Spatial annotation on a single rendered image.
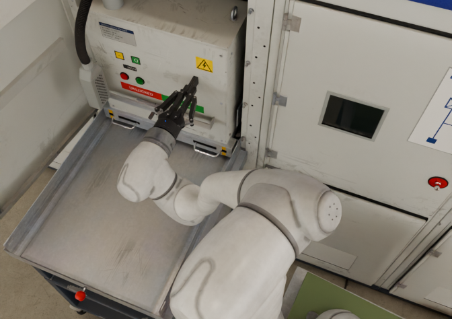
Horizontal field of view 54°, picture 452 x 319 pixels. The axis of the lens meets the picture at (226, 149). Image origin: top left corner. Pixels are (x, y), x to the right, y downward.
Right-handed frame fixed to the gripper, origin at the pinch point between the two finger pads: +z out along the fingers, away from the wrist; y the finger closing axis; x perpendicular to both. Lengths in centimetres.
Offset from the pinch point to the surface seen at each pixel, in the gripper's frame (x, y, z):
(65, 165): -33, -41, -25
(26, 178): -37, -54, -33
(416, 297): -110, 106, 6
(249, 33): 18.9, 15.2, 9.2
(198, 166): -38.3, 2.2, -4.8
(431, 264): -73, 99, 6
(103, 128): -38, -40, -3
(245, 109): -14.5, 15.3, 9.2
